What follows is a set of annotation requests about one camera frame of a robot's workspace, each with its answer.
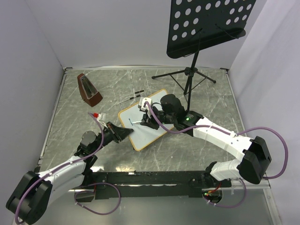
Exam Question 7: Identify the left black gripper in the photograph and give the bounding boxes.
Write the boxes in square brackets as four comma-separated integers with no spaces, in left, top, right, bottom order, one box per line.
[91,121,134,154]

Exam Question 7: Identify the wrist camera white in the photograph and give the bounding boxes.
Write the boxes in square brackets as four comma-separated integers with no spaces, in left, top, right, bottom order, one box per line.
[92,112,106,125]
[138,97,153,118]

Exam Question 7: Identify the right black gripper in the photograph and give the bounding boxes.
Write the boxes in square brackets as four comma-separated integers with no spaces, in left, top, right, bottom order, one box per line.
[140,106,176,130]

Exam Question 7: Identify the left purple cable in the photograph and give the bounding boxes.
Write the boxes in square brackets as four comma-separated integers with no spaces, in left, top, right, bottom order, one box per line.
[14,112,122,223]

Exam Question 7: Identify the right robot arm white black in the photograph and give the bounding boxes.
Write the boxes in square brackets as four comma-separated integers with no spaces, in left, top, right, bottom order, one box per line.
[138,94,271,187]

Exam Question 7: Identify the brown wooden metronome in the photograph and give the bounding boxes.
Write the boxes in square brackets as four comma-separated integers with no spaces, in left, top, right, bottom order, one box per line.
[77,73,103,107]

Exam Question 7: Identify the black music stand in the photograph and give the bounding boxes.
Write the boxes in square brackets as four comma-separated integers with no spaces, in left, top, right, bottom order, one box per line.
[166,0,255,103]

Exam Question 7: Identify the yellow framed whiteboard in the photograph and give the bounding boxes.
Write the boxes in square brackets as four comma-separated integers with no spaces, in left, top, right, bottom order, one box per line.
[118,97,167,151]

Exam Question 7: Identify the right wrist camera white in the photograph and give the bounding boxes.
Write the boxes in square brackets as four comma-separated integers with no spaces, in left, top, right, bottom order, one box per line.
[138,97,153,118]

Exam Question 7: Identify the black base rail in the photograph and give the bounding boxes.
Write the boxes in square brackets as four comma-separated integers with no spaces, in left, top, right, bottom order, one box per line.
[82,171,232,200]

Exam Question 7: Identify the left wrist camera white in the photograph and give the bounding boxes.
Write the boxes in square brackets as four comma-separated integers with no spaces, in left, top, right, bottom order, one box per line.
[92,112,106,125]

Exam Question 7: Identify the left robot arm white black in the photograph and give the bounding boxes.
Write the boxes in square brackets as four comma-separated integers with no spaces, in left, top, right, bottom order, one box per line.
[6,122,134,225]

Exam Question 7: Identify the aluminium extrusion frame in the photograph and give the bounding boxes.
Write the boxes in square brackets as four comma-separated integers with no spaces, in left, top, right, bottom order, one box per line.
[12,67,68,225]

